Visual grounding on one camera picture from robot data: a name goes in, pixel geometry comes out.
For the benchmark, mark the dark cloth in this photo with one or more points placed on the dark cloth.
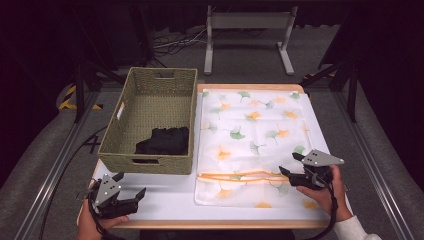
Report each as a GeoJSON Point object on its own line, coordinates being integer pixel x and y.
{"type": "Point", "coordinates": [166, 141]}

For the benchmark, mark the white table board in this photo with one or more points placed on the white table board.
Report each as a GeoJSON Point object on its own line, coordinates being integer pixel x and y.
{"type": "Point", "coordinates": [166, 200]}

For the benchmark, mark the person's right hand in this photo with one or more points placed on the person's right hand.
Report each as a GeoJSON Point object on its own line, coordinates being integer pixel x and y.
{"type": "Point", "coordinates": [328, 200]}

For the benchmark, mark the aluminium rail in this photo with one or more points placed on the aluminium rail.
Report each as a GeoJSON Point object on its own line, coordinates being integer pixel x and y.
{"type": "Point", "coordinates": [370, 166]}
{"type": "Point", "coordinates": [56, 168]}

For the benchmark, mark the green woven basket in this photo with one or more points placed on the green woven basket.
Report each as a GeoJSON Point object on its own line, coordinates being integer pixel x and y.
{"type": "Point", "coordinates": [156, 110]}

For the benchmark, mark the white leaf print laundry bag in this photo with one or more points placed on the white leaf print laundry bag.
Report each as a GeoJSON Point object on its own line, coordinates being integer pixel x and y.
{"type": "Point", "coordinates": [253, 133]}

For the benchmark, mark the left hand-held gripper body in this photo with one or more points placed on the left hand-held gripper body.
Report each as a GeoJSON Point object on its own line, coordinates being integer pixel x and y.
{"type": "Point", "coordinates": [108, 191]}

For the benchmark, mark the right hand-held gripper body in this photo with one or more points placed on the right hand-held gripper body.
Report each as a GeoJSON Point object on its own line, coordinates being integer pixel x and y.
{"type": "Point", "coordinates": [318, 158]}

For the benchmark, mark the white metal stand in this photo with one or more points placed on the white metal stand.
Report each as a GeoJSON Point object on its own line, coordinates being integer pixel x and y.
{"type": "Point", "coordinates": [250, 20]}

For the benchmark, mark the black metal stand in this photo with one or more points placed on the black metal stand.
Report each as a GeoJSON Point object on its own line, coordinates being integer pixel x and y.
{"type": "Point", "coordinates": [80, 90]}
{"type": "Point", "coordinates": [351, 86]}

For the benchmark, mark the person's left hand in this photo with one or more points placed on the person's left hand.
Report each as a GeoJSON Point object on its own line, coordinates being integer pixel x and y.
{"type": "Point", "coordinates": [88, 226]}

